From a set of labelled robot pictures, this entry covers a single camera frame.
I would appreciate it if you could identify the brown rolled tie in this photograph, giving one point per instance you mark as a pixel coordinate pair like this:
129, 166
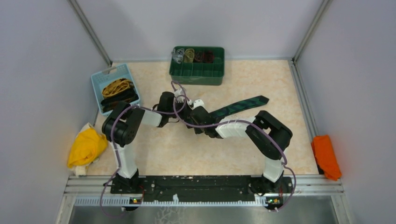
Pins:
199, 56

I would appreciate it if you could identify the yellow patterned tie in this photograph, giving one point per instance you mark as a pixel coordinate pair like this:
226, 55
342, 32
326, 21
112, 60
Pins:
117, 86

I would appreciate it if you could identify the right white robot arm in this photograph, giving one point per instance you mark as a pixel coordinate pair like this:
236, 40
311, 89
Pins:
268, 134

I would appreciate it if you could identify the light blue plastic basket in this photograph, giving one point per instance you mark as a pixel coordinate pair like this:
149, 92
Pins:
101, 79

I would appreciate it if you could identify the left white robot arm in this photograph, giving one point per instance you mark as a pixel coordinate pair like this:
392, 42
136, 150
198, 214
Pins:
121, 127

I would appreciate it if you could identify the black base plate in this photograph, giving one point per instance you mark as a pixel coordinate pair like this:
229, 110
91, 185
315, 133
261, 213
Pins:
200, 188

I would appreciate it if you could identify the olive rolled tie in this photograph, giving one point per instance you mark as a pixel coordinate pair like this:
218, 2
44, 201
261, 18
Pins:
189, 55

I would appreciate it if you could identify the green plaid tie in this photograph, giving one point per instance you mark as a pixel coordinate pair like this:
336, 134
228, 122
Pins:
240, 106

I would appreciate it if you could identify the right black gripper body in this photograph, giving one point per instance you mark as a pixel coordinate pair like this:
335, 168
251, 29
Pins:
198, 129

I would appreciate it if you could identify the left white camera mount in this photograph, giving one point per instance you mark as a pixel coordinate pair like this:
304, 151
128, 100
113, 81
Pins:
179, 92

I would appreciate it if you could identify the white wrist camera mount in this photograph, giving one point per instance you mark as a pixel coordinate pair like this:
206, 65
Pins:
197, 103

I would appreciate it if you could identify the green compartment organizer box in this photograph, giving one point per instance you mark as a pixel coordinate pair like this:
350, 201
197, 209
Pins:
200, 73

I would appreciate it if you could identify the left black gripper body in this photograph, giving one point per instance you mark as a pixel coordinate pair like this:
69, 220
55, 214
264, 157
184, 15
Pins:
178, 108

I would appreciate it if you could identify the silver rolled tie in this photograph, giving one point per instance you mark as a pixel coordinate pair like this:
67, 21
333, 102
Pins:
178, 55

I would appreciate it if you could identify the orange cloth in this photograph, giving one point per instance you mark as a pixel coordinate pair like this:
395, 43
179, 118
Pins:
325, 157

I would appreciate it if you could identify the dark navy tie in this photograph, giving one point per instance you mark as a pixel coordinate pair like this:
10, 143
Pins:
128, 96

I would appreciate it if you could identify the yellow cloth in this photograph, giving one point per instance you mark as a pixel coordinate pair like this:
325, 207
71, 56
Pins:
86, 149

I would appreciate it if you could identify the red black rolled tie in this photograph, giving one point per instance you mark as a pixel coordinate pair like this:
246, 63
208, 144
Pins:
208, 56

